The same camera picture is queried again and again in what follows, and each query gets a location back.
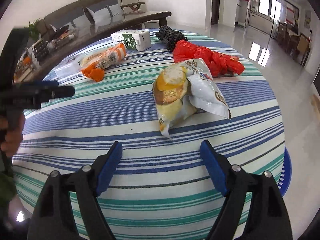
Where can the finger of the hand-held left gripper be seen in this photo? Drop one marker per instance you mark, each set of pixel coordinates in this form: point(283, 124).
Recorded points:
point(40, 83)
point(13, 52)

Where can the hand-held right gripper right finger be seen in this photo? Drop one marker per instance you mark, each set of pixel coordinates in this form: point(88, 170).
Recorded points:
point(215, 170)

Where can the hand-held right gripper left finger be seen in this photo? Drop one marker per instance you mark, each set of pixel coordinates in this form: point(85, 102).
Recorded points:
point(108, 170)

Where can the blue plastic waste basket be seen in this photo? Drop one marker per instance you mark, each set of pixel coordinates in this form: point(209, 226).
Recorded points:
point(286, 170)

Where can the orange cream snack wrapper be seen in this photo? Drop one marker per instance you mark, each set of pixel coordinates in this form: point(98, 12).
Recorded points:
point(107, 57)

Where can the white yellow snack bag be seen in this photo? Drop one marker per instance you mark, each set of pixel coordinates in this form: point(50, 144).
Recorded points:
point(175, 90)

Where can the green white milk carton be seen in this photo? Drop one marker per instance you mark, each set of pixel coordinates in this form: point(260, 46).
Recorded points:
point(132, 41)

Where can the red plastic bag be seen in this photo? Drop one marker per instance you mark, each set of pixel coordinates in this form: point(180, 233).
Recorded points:
point(200, 53)

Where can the black foam net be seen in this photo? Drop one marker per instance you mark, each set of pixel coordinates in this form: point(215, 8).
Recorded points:
point(163, 32)
point(175, 41)

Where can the person's left hand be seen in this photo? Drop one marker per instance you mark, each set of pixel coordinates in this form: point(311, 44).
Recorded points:
point(12, 142)

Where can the orange fruit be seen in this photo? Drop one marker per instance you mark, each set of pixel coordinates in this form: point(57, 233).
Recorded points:
point(26, 61)

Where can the green potted plant black vase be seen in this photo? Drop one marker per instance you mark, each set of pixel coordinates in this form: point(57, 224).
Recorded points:
point(40, 51)

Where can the striped tablecloth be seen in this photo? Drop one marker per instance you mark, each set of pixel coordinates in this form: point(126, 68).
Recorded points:
point(125, 120)

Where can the clear snack tray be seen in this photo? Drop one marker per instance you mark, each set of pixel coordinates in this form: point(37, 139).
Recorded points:
point(65, 36)

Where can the brown sofa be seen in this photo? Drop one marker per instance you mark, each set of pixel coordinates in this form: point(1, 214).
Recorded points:
point(75, 7)

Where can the grey white cushion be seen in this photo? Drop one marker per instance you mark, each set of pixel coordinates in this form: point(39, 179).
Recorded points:
point(105, 12)

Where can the dark glass-top coffee table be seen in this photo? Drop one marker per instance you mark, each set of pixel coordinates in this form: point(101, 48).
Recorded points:
point(120, 22)

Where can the wooden dining chair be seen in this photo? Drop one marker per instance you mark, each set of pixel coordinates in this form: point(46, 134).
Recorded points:
point(280, 30)
point(302, 46)

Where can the wooden dining table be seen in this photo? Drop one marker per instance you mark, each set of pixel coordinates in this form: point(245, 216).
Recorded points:
point(291, 33)

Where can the dark wooden door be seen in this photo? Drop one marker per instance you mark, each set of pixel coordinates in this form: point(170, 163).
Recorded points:
point(215, 2)

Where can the framed wall picture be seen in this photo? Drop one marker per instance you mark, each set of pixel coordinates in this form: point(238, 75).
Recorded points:
point(307, 18)

